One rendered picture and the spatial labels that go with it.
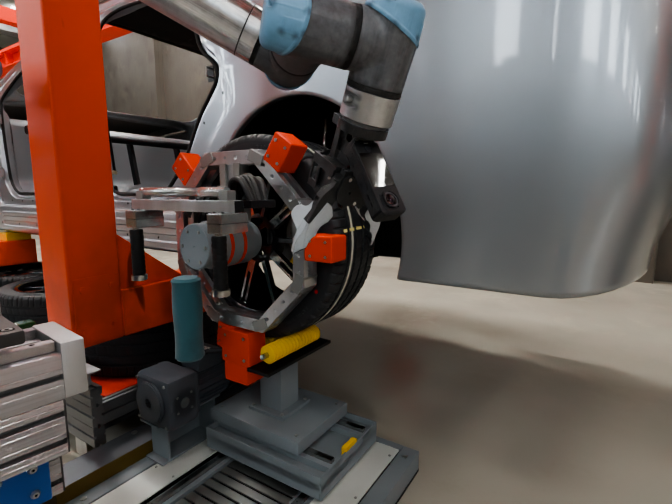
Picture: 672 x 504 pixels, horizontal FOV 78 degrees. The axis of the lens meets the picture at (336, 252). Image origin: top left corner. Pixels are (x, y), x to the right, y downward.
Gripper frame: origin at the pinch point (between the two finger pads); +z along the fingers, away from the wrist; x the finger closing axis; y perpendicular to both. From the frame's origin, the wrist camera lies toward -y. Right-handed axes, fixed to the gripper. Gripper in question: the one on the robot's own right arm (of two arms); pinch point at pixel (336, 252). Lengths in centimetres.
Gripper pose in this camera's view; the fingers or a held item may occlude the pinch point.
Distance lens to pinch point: 65.6
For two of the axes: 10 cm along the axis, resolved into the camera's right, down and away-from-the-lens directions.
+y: -5.3, -5.4, 6.6
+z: -2.5, 8.4, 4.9
